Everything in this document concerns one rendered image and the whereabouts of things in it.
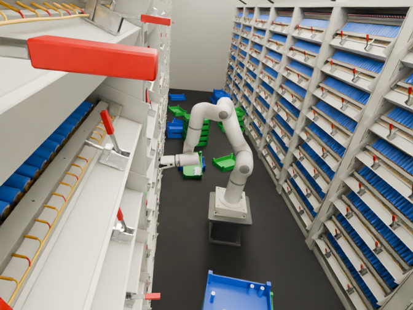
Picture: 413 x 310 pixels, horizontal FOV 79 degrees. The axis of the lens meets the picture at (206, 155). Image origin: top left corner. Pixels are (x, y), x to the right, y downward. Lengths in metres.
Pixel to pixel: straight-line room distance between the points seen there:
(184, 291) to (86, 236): 1.53
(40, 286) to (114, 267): 0.26
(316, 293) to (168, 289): 1.00
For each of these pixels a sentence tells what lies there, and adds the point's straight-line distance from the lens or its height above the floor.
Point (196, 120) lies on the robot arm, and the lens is 1.55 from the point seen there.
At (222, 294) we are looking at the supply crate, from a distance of 1.36.
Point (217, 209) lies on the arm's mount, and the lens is 1.84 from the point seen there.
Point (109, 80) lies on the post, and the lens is 0.56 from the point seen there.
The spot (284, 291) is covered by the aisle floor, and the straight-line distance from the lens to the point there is 1.97.
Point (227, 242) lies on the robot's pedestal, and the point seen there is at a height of 0.02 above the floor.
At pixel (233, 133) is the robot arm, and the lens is 1.56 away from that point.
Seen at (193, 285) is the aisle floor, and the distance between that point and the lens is 1.84.
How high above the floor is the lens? 1.55
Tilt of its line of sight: 30 degrees down
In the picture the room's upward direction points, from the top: 8 degrees clockwise
